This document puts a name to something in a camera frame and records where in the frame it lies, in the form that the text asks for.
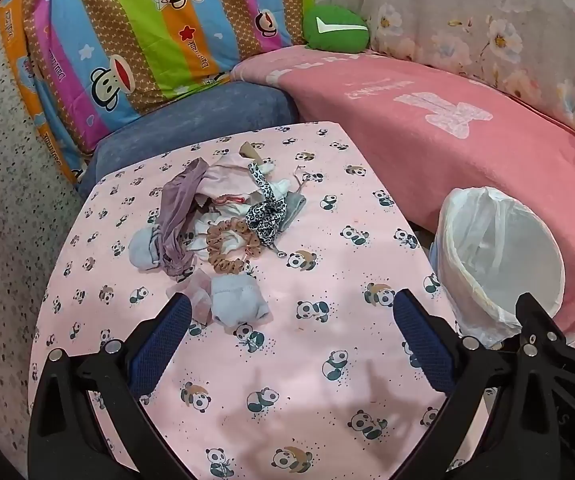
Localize light blue sock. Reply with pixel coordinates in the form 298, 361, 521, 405
128, 225, 166, 272
210, 276, 273, 327

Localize pink blanket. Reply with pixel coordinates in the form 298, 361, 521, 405
231, 45, 575, 357

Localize green pillow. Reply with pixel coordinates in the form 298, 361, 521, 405
302, 4, 372, 55

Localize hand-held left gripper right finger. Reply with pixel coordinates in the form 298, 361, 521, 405
392, 289, 552, 480

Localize blue sofa cushion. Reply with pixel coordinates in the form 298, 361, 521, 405
74, 81, 298, 201

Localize purple cloth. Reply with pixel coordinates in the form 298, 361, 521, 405
160, 157, 213, 279

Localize leopard print scarf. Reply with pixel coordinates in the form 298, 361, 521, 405
244, 161, 291, 249

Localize pink cloth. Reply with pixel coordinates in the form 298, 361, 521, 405
197, 154, 263, 206

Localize brown hair scrunchie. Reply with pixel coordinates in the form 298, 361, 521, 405
206, 217, 258, 276

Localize colourful monkey print pillow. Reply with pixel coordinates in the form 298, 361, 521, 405
0, 0, 318, 186

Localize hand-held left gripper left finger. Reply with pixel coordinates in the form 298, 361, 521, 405
27, 291, 193, 480

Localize grey cloth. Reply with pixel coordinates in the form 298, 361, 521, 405
277, 191, 307, 234

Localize sheer pink cloth scrap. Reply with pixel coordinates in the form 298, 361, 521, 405
166, 269, 214, 324

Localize floral print cloth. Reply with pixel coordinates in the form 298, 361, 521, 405
312, 0, 575, 142

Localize pink panda print tablecloth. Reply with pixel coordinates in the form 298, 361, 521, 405
27, 121, 499, 480

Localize clear plastic bin bag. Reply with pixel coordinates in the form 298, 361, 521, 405
436, 187, 567, 326

